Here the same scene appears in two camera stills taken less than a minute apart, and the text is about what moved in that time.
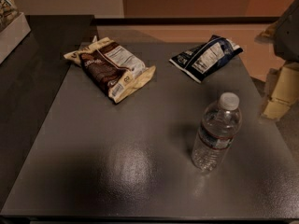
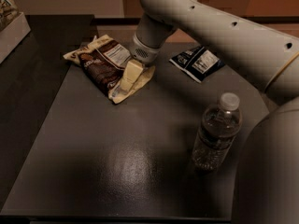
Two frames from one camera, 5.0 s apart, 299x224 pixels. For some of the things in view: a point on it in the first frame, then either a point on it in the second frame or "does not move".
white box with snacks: (14, 27) does not move
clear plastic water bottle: (220, 124) does not move
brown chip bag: (112, 67) does not move
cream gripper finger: (285, 92) -> (142, 53)
